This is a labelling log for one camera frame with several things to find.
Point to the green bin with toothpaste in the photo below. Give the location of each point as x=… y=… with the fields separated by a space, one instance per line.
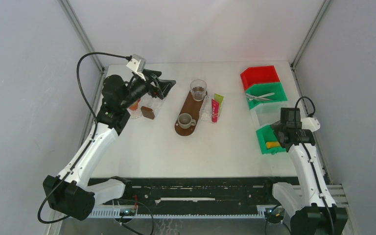
x=265 y=134

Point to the white storage bin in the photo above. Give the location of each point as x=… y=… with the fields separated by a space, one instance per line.
x=267 y=113

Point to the yellow toothpaste tube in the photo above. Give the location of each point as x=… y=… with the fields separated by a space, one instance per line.
x=272 y=144

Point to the red toothpaste tube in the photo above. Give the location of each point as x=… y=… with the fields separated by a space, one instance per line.
x=214 y=110

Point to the brown oval wooden tray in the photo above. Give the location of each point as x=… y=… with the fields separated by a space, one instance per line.
x=192 y=107

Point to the orange ceramic cup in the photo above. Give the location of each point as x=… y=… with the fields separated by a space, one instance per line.
x=134 y=106

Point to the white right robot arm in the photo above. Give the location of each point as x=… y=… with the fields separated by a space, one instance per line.
x=314 y=211

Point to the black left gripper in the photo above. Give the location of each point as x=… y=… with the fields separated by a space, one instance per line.
x=162 y=87

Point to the green bin with toothbrushes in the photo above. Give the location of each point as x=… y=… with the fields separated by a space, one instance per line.
x=265 y=93

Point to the red storage bin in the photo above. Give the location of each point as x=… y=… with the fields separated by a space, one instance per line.
x=258 y=75

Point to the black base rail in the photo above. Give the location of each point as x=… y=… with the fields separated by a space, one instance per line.
x=240 y=196

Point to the clear textured oval tray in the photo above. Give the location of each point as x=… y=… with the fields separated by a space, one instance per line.
x=134 y=114

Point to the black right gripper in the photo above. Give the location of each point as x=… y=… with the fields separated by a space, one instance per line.
x=277 y=127

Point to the grey ceramic cup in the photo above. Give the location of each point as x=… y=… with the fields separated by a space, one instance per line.
x=186 y=121

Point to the green toothpaste tube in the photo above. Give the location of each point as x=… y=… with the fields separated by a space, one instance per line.
x=218 y=98

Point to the clear glass tumbler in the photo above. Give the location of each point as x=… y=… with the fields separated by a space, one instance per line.
x=198 y=89

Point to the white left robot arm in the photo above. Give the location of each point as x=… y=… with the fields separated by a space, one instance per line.
x=68 y=193

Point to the clear textured acrylic holder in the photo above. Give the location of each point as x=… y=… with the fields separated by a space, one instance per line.
x=206 y=111

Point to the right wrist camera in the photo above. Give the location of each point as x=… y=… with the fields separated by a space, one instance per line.
x=310 y=123

